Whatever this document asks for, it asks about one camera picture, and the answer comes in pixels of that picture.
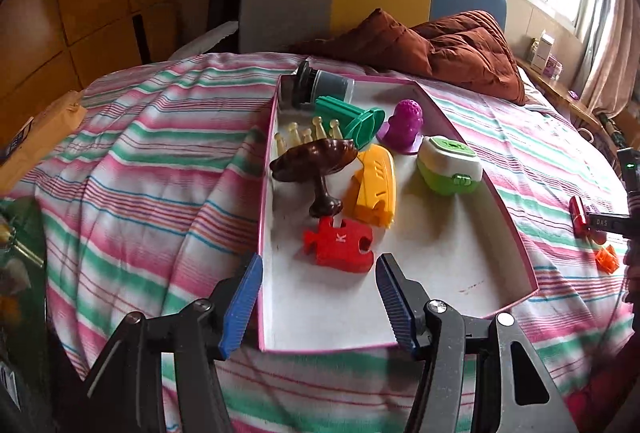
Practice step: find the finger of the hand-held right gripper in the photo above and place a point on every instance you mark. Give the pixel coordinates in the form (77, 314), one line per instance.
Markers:
(607, 222)

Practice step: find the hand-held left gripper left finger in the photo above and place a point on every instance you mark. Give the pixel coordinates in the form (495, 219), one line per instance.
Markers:
(242, 308)

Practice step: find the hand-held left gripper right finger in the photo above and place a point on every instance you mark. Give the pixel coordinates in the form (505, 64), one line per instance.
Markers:
(397, 308)

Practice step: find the red metallic cylinder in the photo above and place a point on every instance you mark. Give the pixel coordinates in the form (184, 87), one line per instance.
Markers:
(580, 213)

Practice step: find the pink-edged white tray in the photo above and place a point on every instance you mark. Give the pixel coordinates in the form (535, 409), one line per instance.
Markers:
(440, 263)

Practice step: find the red puzzle piece block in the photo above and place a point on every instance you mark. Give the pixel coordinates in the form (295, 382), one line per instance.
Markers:
(337, 243)

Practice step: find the yellow plastic toy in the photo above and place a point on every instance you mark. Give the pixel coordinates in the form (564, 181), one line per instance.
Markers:
(375, 188)

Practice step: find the green and white plug-in device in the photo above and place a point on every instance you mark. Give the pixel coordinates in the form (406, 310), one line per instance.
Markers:
(445, 165)

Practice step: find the brown scalp massager comb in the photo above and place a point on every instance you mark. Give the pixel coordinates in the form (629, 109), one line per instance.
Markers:
(315, 158)

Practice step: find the purple perforated plastic toy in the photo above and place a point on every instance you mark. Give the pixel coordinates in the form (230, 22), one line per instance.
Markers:
(402, 125)

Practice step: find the person's right hand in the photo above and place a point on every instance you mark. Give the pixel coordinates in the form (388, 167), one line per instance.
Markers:
(632, 273)

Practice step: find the orange plastic block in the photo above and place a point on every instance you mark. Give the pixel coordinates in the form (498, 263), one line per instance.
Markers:
(607, 259)

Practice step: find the small purple item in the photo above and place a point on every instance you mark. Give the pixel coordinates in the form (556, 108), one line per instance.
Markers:
(573, 94)

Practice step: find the wooden bedside table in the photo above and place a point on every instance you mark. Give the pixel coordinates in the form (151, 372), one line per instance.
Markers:
(560, 98)

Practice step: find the striped pillow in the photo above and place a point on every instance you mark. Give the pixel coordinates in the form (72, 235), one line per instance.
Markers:
(530, 85)

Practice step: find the white carton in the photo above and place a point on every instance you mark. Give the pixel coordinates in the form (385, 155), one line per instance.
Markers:
(542, 50)

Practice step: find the beige curtain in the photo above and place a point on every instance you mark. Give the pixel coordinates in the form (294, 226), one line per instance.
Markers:
(607, 23)

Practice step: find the striped bed sheet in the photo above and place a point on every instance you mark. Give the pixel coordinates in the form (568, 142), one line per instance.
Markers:
(150, 153)

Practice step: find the green plastic cup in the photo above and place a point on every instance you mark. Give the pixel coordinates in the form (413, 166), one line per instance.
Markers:
(345, 118)

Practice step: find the brown quilt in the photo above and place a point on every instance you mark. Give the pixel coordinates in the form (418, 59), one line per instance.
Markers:
(450, 48)

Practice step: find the grey jar with black lid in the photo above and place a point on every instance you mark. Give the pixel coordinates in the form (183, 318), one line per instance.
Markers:
(327, 83)

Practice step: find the yellow cardboard box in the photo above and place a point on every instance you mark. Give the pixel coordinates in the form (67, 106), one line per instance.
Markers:
(40, 133)

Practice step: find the wooden wardrobe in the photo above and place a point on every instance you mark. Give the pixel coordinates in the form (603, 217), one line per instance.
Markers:
(75, 13)

